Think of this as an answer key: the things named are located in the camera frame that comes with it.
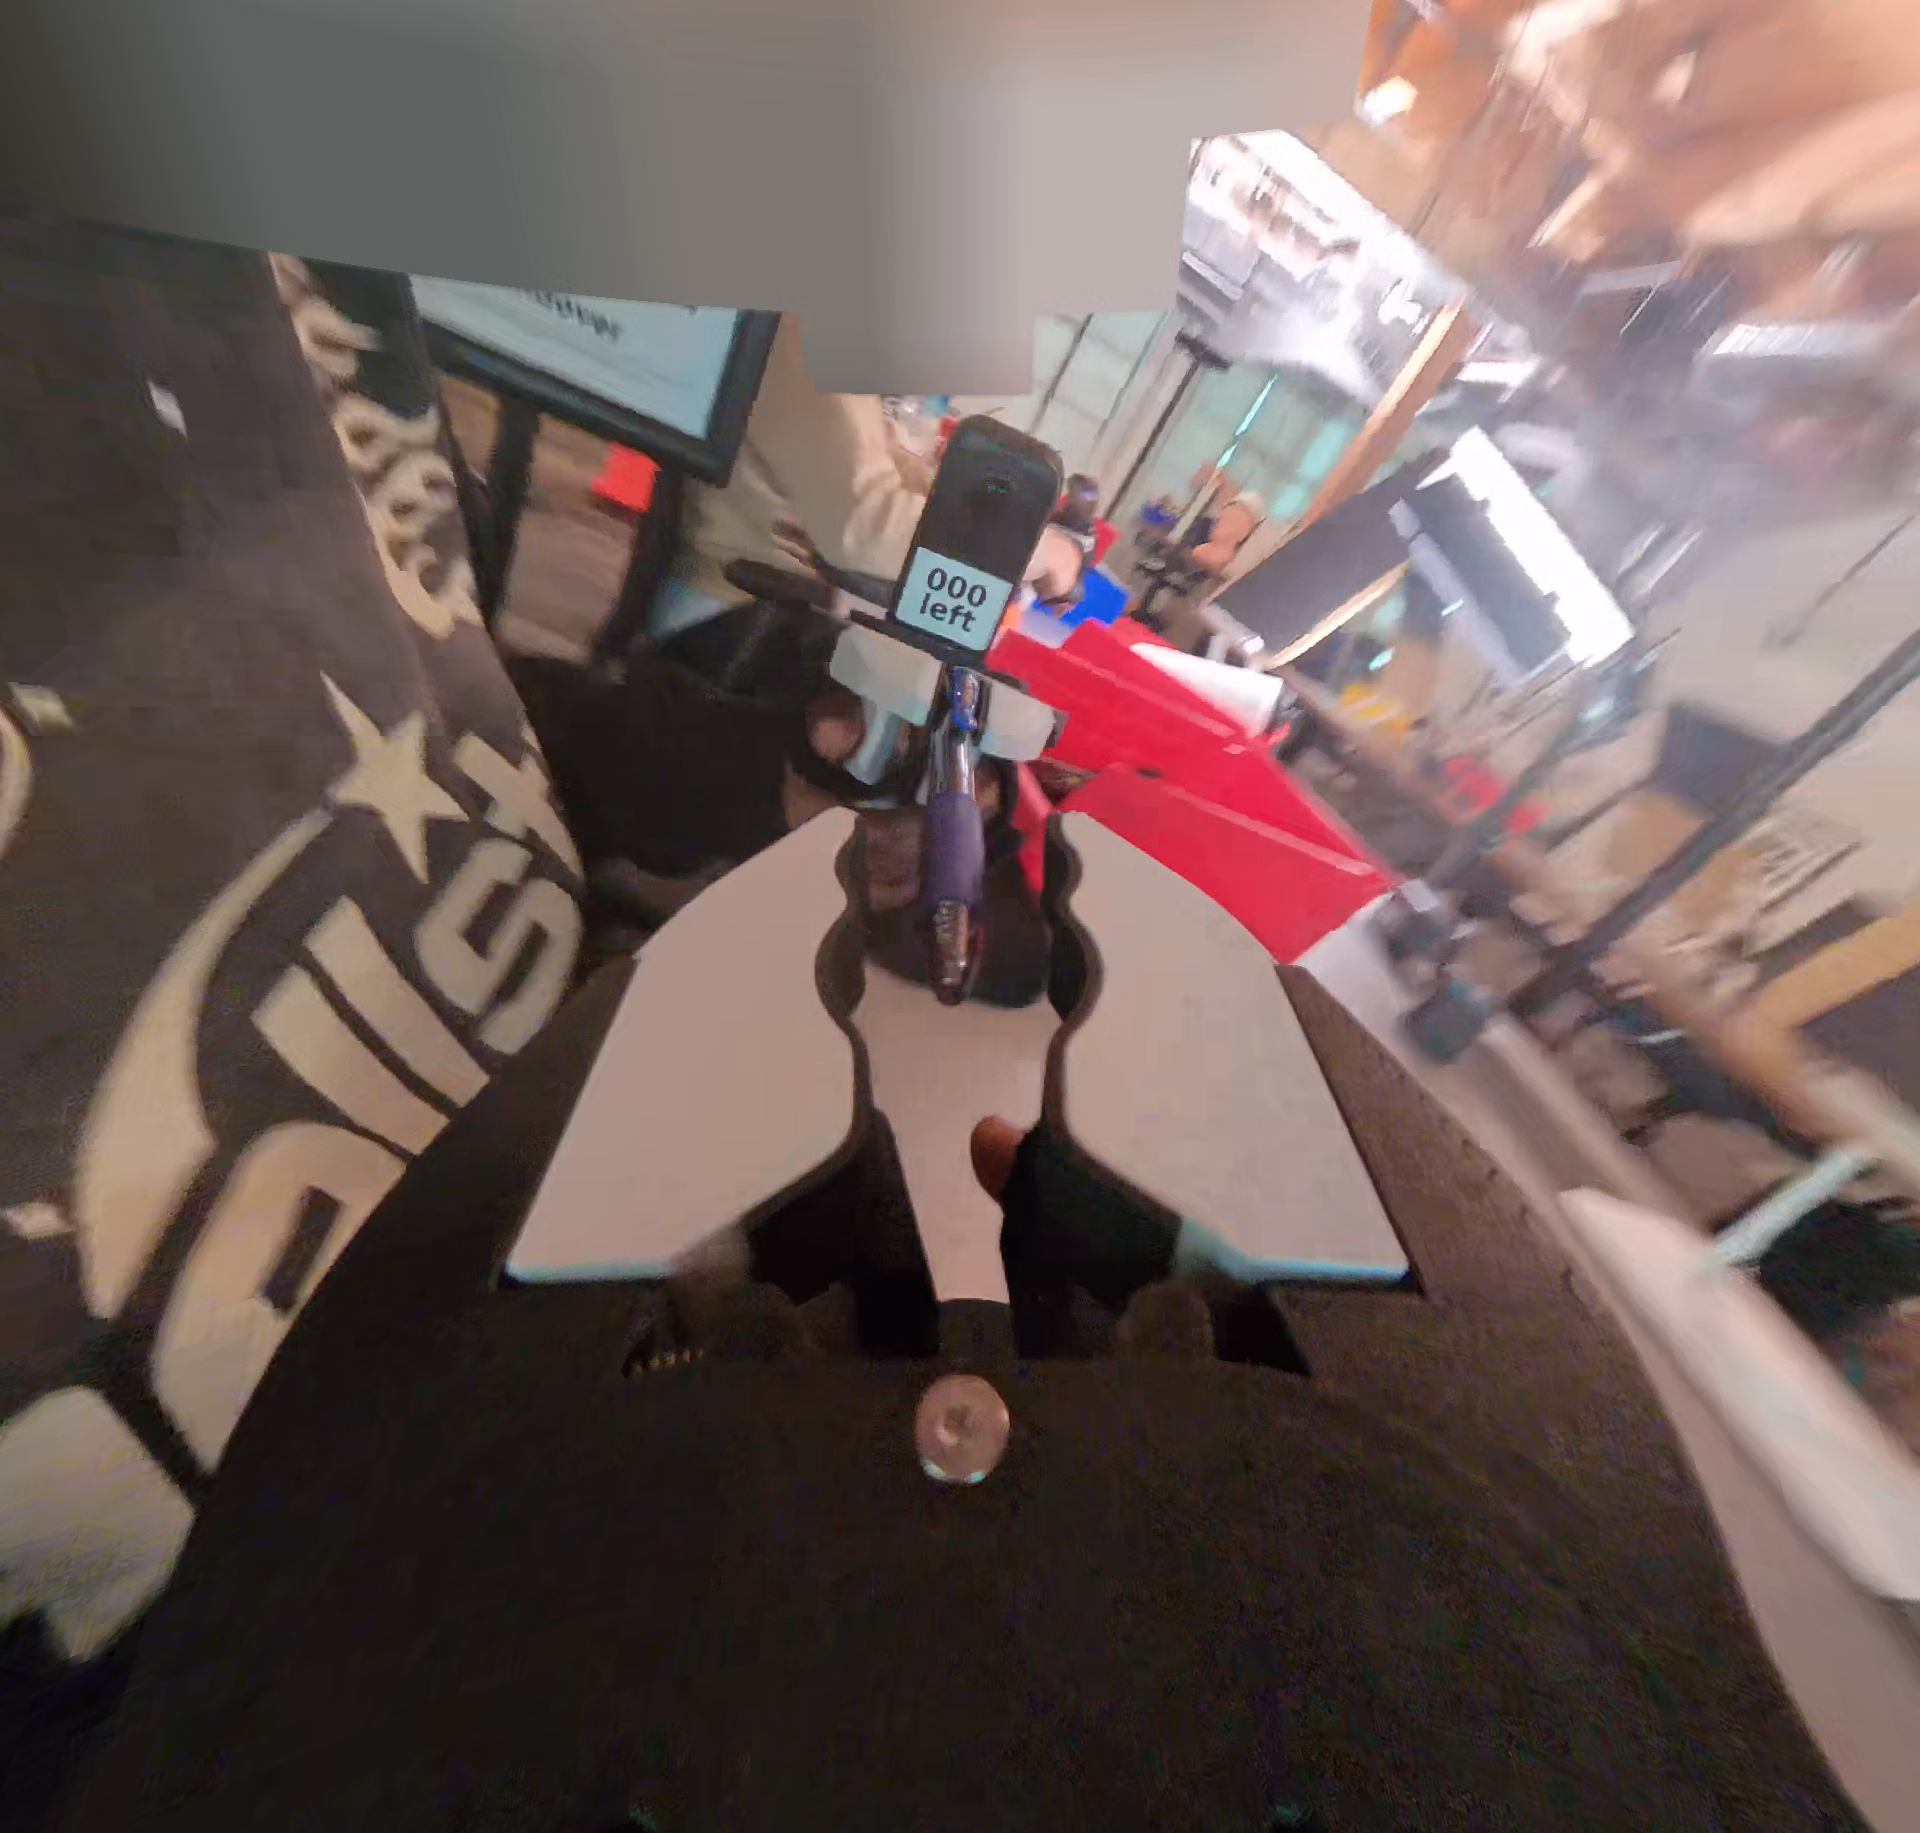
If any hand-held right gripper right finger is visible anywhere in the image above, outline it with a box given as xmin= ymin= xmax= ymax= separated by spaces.
xmin=1039 ymin=811 xmax=1415 ymax=1282

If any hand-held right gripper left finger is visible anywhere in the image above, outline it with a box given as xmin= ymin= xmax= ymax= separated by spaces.
xmin=502 ymin=805 xmax=874 ymax=1284

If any blue pen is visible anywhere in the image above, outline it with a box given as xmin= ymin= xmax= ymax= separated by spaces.
xmin=916 ymin=668 xmax=995 ymax=1010

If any red plastic bin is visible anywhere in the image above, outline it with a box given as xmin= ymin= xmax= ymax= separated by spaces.
xmin=987 ymin=617 xmax=1399 ymax=969

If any person's left forearm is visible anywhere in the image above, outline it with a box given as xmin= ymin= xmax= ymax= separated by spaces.
xmin=502 ymin=611 xmax=841 ymax=890

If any person's left hand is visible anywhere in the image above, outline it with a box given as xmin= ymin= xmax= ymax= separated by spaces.
xmin=800 ymin=691 xmax=874 ymax=805

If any white cup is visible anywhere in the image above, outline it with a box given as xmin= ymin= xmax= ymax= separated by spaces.
xmin=1138 ymin=643 xmax=1288 ymax=739

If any studio light panel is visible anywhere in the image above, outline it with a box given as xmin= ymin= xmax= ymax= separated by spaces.
xmin=1213 ymin=428 xmax=1636 ymax=685

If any black light stand pole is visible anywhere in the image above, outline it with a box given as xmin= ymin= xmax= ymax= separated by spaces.
xmin=1545 ymin=647 xmax=1920 ymax=996

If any black printed shirt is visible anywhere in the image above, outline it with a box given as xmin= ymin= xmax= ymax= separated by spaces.
xmin=0 ymin=213 xmax=589 ymax=1685

